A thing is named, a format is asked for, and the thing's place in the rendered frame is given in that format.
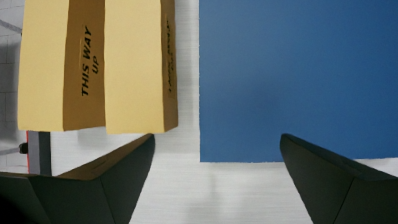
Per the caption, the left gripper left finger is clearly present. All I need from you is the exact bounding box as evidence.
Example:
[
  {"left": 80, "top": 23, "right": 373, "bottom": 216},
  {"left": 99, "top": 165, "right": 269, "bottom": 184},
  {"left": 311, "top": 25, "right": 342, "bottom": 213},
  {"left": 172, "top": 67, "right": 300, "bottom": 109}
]
[{"left": 0, "top": 133, "right": 156, "bottom": 224}]

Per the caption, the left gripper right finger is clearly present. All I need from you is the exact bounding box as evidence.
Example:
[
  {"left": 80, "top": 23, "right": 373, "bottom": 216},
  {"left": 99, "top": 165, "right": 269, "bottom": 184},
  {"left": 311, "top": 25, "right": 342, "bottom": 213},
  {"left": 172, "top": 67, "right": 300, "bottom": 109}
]
[{"left": 279, "top": 133, "right": 398, "bottom": 224}]

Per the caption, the brown cardboard carton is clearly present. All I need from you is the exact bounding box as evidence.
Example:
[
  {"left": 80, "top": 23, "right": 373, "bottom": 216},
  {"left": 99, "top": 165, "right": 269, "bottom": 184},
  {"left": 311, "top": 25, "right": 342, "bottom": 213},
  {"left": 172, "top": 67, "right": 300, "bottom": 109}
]
[
  {"left": 18, "top": 0, "right": 106, "bottom": 132},
  {"left": 105, "top": 0, "right": 178, "bottom": 134}
]

